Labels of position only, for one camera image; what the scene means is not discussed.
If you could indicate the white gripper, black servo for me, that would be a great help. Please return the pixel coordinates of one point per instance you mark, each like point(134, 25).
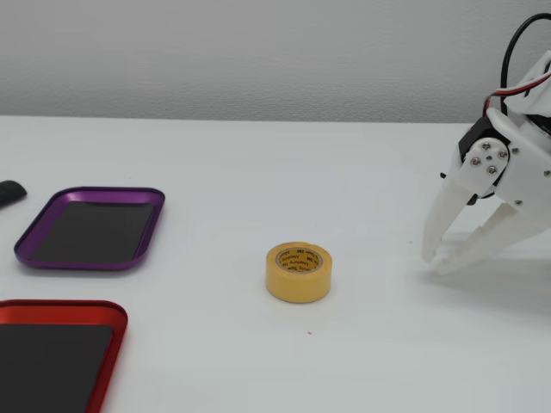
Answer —
point(526, 172)

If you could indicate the yellow masking tape roll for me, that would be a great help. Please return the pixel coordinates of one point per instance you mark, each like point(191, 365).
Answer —
point(297, 288)

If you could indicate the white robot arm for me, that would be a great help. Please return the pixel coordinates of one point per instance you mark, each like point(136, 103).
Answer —
point(538, 101)

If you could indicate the purple metal dish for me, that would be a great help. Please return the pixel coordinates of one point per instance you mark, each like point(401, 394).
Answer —
point(39, 258)

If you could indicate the red metal dish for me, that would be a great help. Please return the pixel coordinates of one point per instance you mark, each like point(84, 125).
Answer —
point(51, 365)

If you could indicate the small black object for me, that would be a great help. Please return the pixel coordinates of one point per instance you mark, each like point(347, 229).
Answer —
point(10, 191)

